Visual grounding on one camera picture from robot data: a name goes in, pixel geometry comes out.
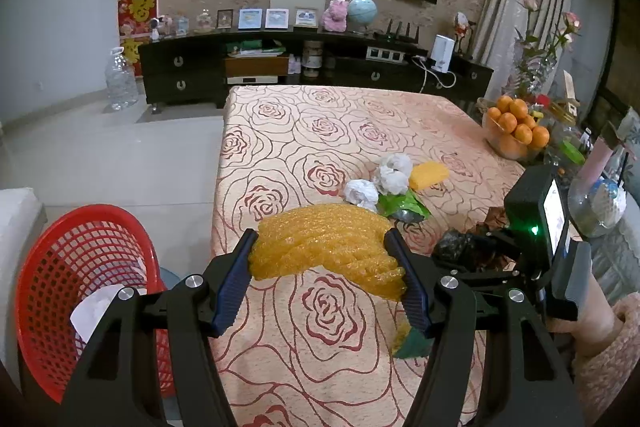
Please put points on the large clear water bottle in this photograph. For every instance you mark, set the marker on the large clear water bottle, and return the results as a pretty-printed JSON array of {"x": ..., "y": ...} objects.
[{"x": 120, "y": 82}]

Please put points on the pink figurine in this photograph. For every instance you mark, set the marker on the pink figurine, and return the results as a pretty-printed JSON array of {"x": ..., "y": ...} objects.
[{"x": 167, "y": 24}]

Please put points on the brown crumpled wrapper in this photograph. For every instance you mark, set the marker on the brown crumpled wrapper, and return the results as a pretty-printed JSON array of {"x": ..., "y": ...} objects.
[{"x": 495, "y": 219}]

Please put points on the pale landscape picture frame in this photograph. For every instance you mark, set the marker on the pale landscape picture frame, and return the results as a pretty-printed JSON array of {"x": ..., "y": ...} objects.
[{"x": 306, "y": 17}]

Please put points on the stacked round tins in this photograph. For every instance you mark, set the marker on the stacked round tins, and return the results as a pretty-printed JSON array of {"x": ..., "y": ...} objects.
[{"x": 312, "y": 54}]

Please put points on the red festive wall poster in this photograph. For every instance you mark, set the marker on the red festive wall poster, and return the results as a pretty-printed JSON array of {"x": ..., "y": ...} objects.
[{"x": 137, "y": 9}]

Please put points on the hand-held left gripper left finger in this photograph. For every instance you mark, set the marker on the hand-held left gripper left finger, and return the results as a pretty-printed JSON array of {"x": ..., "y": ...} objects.
[{"x": 230, "y": 292}]

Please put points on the pile of oranges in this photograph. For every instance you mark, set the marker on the pile of oranges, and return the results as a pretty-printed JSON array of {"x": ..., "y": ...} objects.
[{"x": 517, "y": 109}]

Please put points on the white tower device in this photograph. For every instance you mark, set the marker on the white tower device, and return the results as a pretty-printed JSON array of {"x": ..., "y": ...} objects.
[{"x": 443, "y": 54}]

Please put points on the glass fruit bowl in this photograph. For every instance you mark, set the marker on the glass fruit bowl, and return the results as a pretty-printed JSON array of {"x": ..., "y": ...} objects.
[{"x": 505, "y": 149}]

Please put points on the red white figurine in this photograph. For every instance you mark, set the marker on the red white figurine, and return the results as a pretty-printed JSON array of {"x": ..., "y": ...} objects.
[{"x": 462, "y": 24}]

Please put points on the green flat package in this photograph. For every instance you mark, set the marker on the green flat package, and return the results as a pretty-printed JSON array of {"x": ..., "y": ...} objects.
[{"x": 250, "y": 46}]

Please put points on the large yellow foam net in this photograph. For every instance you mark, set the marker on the large yellow foam net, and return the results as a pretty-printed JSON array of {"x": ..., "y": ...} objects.
[{"x": 325, "y": 242}]

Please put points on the brown wooden box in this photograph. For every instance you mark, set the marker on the brown wooden box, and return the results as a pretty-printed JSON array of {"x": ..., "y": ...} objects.
[{"x": 255, "y": 66}]

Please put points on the white picture frame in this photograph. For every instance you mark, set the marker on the white picture frame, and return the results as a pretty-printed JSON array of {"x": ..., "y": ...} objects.
[{"x": 277, "y": 18}]

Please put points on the artificial pink roses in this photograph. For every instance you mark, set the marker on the artificial pink roses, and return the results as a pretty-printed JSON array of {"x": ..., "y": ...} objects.
[{"x": 530, "y": 52}]

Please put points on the pink plush toy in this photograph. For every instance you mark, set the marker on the pink plush toy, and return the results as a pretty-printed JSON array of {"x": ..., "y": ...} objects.
[{"x": 335, "y": 14}]

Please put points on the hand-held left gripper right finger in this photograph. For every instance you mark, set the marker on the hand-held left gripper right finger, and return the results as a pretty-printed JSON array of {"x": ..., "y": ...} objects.
[{"x": 412, "y": 287}]

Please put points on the blue picture frame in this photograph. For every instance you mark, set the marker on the blue picture frame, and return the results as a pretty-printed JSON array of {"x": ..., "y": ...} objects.
[{"x": 250, "y": 18}]

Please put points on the white paper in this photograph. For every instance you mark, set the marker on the white paper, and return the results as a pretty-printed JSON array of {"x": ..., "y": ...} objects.
[{"x": 95, "y": 309}]

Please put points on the small glass dome ornament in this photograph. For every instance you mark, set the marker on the small glass dome ornament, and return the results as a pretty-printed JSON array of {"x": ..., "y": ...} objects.
[{"x": 181, "y": 25}]

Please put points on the small dark photo frame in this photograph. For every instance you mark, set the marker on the small dark photo frame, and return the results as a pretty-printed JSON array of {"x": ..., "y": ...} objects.
[{"x": 225, "y": 19}]

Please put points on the person's right forearm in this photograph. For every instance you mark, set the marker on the person's right forearm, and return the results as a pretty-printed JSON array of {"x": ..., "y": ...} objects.
[{"x": 595, "y": 322}]

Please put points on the grey patterned cloth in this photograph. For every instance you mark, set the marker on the grey patterned cloth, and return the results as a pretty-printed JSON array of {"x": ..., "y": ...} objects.
[{"x": 615, "y": 257}]

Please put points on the white set-top box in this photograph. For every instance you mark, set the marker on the white set-top box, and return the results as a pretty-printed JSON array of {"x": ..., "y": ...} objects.
[{"x": 252, "y": 80}]

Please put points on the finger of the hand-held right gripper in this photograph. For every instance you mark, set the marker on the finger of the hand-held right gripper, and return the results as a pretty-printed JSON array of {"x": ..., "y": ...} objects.
[
  {"x": 500, "y": 268},
  {"x": 496, "y": 242}
]

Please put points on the round glass jar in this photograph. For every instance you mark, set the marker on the round glass jar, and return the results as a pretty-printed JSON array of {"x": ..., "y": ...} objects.
[{"x": 600, "y": 207}]

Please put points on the black television cabinet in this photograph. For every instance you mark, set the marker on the black television cabinet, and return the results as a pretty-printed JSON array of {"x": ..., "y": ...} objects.
[{"x": 200, "y": 67}]

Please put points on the black wifi router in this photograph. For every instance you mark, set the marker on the black wifi router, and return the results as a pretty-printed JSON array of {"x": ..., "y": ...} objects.
[{"x": 395, "y": 38}]

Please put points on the white security camera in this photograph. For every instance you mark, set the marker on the white security camera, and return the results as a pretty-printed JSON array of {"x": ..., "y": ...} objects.
[{"x": 155, "y": 26}]

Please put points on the pale blue globe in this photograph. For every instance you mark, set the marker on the pale blue globe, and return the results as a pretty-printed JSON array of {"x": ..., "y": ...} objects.
[{"x": 361, "y": 9}]

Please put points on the green yellow snack wrapper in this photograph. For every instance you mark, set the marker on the green yellow snack wrapper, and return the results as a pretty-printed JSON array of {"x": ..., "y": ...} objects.
[{"x": 412, "y": 347}]

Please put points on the large glass dome ornament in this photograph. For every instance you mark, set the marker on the large glass dome ornament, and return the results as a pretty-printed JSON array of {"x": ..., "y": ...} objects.
[{"x": 204, "y": 22}]

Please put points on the white socket panel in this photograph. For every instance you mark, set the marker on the white socket panel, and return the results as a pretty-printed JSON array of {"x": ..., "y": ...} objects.
[{"x": 387, "y": 54}]

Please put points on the red plastic mesh basket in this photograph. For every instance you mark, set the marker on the red plastic mesh basket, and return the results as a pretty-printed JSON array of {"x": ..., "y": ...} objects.
[{"x": 50, "y": 307}]

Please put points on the small orange foam piece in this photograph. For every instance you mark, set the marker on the small orange foam piece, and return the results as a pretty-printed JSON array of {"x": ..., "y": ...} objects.
[{"x": 427, "y": 174}]

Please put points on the black wrapper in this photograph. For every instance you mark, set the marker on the black wrapper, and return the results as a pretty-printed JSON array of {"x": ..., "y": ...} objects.
[{"x": 455, "y": 247}]

